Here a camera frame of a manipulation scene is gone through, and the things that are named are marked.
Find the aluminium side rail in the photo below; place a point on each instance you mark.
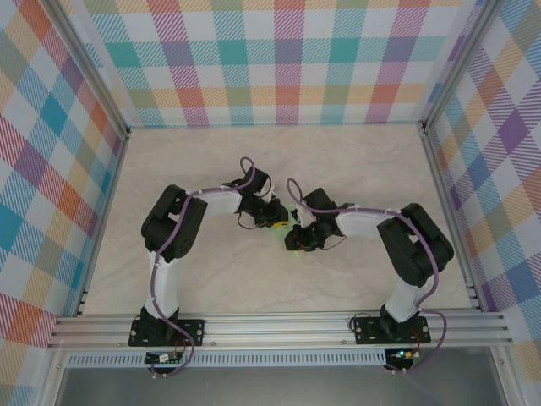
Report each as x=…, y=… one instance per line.
x=453, y=220
x=101, y=220

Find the small circuit board green light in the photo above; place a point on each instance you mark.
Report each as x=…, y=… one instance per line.
x=403, y=354

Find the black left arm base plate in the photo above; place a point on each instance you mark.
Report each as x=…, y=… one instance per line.
x=194, y=330

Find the wide aluminium mounting rail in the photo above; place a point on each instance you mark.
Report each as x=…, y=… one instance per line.
x=274, y=330

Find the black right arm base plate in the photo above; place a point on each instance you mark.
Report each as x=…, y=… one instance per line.
x=367, y=332

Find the aluminium frame post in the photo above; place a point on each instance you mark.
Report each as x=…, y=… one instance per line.
x=91, y=72
x=460, y=69

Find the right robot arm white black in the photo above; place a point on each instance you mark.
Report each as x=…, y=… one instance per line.
x=401, y=300

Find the grey metal panel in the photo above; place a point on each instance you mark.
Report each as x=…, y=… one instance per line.
x=274, y=387

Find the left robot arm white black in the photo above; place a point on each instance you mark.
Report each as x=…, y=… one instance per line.
x=167, y=292

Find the small circuit board black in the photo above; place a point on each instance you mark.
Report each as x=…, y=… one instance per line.
x=162, y=358

